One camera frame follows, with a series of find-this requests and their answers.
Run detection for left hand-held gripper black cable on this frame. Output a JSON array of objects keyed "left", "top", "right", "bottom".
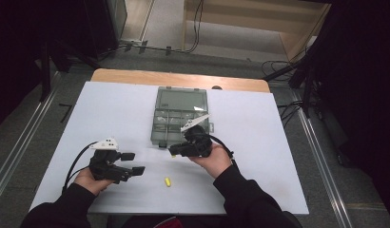
[{"left": 61, "top": 141, "right": 99, "bottom": 195}]

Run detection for right hand-held gripper black cable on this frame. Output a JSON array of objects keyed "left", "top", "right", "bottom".
[{"left": 208, "top": 134, "right": 239, "bottom": 169}]

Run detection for black curtain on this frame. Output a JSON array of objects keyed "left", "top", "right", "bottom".
[
  {"left": 0, "top": 0, "right": 89, "bottom": 132},
  {"left": 305, "top": 0, "right": 390, "bottom": 222}
]

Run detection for floor cable with clips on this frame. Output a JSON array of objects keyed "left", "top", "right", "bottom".
[{"left": 99, "top": 40, "right": 187, "bottom": 60}]

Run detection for hanging black cable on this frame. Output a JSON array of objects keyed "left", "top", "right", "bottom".
[{"left": 186, "top": 0, "right": 205, "bottom": 54}]

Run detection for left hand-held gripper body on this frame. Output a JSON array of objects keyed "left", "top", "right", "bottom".
[{"left": 88, "top": 137, "right": 123, "bottom": 184}]

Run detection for dark cabinet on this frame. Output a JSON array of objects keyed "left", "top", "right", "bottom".
[{"left": 83, "top": 0, "right": 128, "bottom": 60}]

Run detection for hand-held gripper black cable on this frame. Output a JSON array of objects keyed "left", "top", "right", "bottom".
[
  {"left": 61, "top": 141, "right": 99, "bottom": 195},
  {"left": 208, "top": 134, "right": 239, "bottom": 169}
]

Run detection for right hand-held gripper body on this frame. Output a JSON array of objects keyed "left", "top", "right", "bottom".
[{"left": 180, "top": 113, "right": 214, "bottom": 159}]

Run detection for person's left hand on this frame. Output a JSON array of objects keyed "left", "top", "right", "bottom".
[{"left": 73, "top": 166, "right": 116, "bottom": 197}]

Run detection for white board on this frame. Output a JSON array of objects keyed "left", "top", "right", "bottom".
[{"left": 30, "top": 81, "right": 310, "bottom": 216}]

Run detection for wooden shelf unit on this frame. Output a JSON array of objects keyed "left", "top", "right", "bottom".
[{"left": 183, "top": 0, "right": 332, "bottom": 63}]

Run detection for loose black floor cables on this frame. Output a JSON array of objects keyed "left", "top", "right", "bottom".
[{"left": 261, "top": 59, "right": 305, "bottom": 129}]

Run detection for grey clear plastic organizer box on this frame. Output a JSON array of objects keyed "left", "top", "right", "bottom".
[{"left": 149, "top": 85, "right": 215, "bottom": 149}]

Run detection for red garment part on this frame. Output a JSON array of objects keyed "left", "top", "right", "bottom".
[{"left": 153, "top": 216, "right": 185, "bottom": 228}]

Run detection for person's right hand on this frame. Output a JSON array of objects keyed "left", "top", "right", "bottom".
[{"left": 187, "top": 142, "right": 233, "bottom": 180}]

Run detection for black stand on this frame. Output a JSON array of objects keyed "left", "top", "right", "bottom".
[
  {"left": 39, "top": 37, "right": 101, "bottom": 103},
  {"left": 262, "top": 58, "right": 316, "bottom": 119}
]

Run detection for metal floor rail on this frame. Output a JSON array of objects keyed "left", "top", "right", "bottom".
[
  {"left": 0, "top": 71, "right": 62, "bottom": 208},
  {"left": 291, "top": 89, "right": 354, "bottom": 228}
]

